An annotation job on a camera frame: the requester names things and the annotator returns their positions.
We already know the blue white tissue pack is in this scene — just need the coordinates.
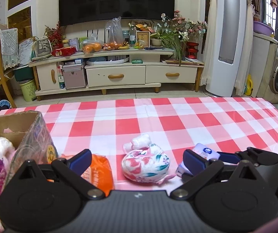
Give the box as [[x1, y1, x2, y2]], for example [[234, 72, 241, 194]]
[[176, 143, 220, 177]]

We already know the orange tissue pack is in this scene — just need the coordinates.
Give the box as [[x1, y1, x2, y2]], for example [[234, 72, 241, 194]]
[[72, 154, 115, 197]]

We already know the floral fabric bundle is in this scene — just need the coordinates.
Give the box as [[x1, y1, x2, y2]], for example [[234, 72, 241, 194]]
[[121, 134, 175, 185]]

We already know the pink white plush toy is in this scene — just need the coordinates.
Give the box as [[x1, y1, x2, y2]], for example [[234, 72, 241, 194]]
[[0, 137, 15, 169]]

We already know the red white checkered tablecloth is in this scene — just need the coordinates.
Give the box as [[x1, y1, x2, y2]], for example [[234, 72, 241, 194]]
[[0, 97, 278, 195]]

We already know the cardboard box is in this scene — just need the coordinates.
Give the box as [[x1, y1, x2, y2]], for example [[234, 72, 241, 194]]
[[0, 110, 58, 183]]

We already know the green waste bin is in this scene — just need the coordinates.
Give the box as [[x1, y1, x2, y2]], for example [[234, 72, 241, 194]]
[[19, 79, 37, 102]]

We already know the grey storage box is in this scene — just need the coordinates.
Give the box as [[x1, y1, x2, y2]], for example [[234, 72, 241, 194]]
[[62, 64, 87, 90]]

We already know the cream TV cabinet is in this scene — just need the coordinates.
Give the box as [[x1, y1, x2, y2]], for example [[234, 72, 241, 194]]
[[29, 48, 204, 97]]

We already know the red vase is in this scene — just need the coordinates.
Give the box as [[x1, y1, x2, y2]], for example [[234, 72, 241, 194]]
[[186, 42, 199, 59]]

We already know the bag of oranges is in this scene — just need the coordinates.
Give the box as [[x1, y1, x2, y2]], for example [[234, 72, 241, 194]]
[[81, 39, 103, 54]]

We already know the purple basin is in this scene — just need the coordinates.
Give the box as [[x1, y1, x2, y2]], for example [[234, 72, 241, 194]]
[[254, 21, 274, 36]]

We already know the white standing air conditioner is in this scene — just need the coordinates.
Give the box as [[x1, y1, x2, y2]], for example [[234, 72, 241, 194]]
[[200, 0, 254, 97]]

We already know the flower bouquet in vase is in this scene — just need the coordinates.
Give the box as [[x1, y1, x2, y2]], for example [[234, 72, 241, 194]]
[[151, 10, 208, 61]]

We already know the black flat television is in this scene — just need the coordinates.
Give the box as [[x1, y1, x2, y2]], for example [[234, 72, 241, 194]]
[[58, 0, 175, 26]]

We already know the wooden picture frame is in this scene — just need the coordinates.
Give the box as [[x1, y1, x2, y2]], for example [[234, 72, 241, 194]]
[[136, 31, 151, 48]]

